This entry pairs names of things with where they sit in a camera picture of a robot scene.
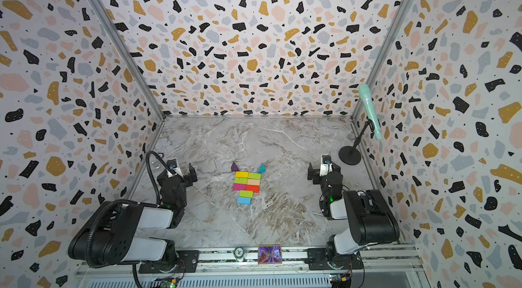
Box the magenta rectangular block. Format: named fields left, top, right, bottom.
left=232, top=183, right=247, bottom=191

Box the mint green microphone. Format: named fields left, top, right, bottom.
left=359, top=84, right=382, bottom=140

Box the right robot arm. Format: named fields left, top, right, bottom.
left=306, top=155, right=400, bottom=270

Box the natural wood block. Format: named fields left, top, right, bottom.
left=247, top=179, right=260, bottom=186

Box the teal triangular block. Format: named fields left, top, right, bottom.
left=258, top=164, right=266, bottom=174

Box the light blue rectangular block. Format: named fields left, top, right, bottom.
left=237, top=196, right=251, bottom=205

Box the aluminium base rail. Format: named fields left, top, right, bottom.
left=71, top=244, right=430, bottom=287

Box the black microphone stand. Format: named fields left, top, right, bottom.
left=338, top=118, right=375, bottom=166

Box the yellow rectangular block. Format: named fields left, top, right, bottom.
left=235, top=172, right=249, bottom=178

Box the lime green block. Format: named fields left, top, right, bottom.
left=239, top=190, right=254, bottom=198
left=234, top=177, right=248, bottom=185
left=248, top=172, right=262, bottom=180

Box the colourful picture card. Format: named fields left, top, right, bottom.
left=258, top=245, right=282, bottom=265

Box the purple triangular block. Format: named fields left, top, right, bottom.
left=231, top=162, right=239, bottom=172

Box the round green white badge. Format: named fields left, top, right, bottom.
left=233, top=247, right=246, bottom=262

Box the red rectangular block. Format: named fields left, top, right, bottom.
left=246, top=185, right=260, bottom=193

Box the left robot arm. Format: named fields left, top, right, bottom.
left=67, top=151, right=198, bottom=274

